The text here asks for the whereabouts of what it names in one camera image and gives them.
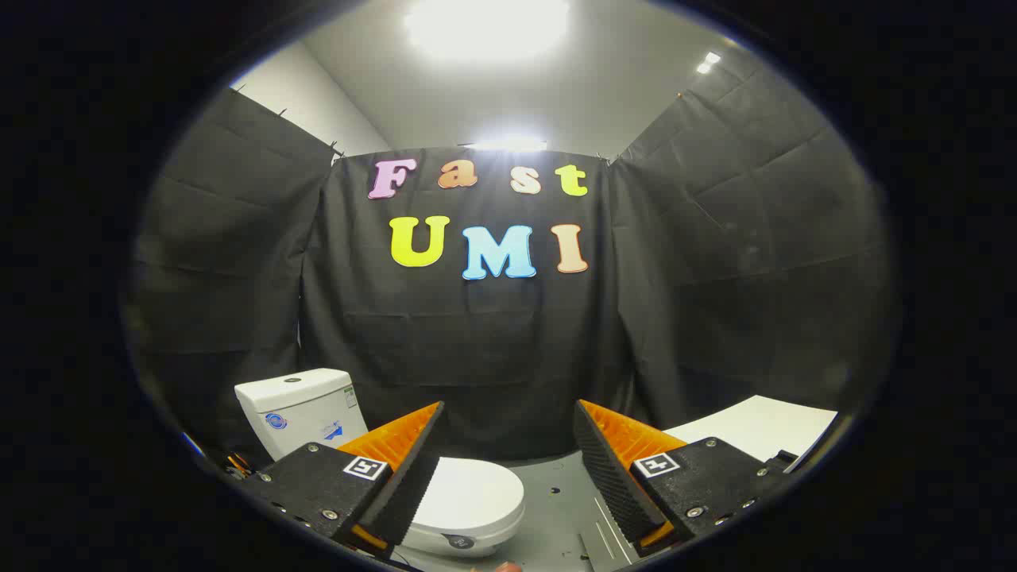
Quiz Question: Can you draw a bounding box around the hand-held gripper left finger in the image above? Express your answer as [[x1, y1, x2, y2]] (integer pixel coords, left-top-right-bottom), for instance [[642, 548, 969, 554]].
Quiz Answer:
[[237, 401, 446, 555]]

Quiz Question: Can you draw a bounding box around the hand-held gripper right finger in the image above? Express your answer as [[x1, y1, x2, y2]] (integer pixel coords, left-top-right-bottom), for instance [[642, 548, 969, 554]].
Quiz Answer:
[[573, 399, 797, 558]]

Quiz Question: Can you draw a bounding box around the white toilet lid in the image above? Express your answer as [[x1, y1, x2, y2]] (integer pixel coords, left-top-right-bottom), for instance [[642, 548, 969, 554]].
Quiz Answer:
[[404, 456, 526, 557]]

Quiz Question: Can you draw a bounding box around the white ceramic toilet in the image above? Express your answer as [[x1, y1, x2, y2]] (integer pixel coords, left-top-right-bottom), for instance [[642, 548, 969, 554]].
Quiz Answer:
[[234, 368, 526, 558]]

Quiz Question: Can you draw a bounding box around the black backdrop cloth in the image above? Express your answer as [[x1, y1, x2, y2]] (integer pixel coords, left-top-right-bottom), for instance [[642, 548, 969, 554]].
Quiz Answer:
[[123, 68, 903, 470]]

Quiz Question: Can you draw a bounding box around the grey drawer cabinet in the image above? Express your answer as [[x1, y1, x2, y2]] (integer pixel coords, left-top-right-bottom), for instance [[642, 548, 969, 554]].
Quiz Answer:
[[663, 395, 840, 471]]

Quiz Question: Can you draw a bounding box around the ceiling strip light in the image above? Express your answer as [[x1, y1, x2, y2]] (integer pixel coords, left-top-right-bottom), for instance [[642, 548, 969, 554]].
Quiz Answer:
[[463, 138, 549, 153]]

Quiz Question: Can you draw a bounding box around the large ceiling light panel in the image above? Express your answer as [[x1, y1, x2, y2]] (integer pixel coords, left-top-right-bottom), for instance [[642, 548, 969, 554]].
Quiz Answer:
[[404, 0, 571, 63]]

